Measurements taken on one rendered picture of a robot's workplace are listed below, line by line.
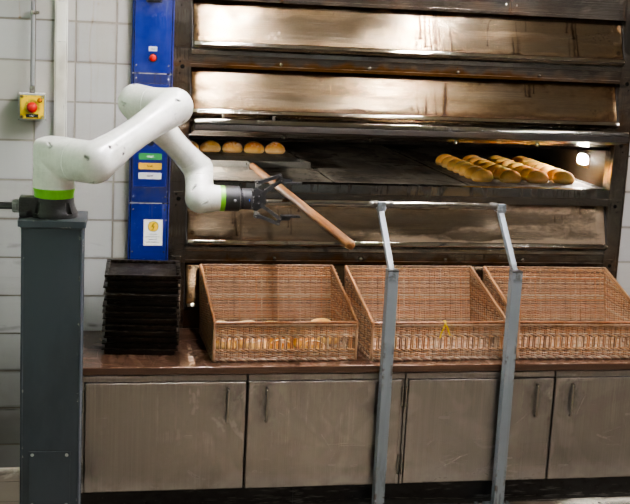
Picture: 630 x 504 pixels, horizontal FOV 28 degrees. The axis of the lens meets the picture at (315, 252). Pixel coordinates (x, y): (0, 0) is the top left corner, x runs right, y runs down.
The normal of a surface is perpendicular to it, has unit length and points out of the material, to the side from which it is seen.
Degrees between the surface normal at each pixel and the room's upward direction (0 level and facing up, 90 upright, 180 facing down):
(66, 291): 90
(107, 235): 90
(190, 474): 90
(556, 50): 70
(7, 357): 90
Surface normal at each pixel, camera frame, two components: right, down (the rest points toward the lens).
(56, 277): 0.14, 0.20
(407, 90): 0.21, -0.14
